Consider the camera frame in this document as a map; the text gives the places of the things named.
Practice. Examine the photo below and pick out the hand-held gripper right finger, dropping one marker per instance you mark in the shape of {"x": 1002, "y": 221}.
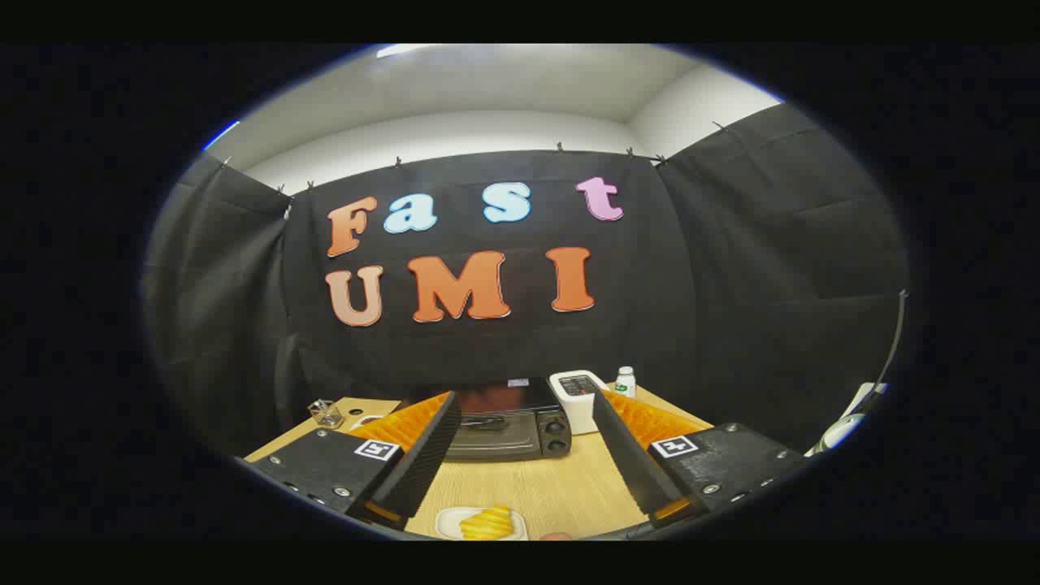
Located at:
{"x": 630, "y": 463}

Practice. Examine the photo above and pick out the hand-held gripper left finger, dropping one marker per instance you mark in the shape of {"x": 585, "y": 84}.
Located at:
{"x": 426, "y": 455}

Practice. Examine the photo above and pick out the yellow bread pastry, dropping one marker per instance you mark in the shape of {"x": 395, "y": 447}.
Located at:
{"x": 486, "y": 524}

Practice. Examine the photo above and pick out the black toaster oven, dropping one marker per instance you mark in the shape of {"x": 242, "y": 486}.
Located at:
{"x": 520, "y": 435}

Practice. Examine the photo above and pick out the white pop-up toaster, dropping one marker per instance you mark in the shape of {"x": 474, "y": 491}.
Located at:
{"x": 578, "y": 406}

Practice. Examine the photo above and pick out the white rectangular plate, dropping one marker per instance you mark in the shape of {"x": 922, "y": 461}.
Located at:
{"x": 447, "y": 522}

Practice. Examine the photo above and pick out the white bottle green label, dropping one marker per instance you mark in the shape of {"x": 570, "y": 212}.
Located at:
{"x": 625, "y": 382}

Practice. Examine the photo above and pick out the white device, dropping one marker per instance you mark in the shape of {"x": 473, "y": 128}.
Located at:
{"x": 845, "y": 424}

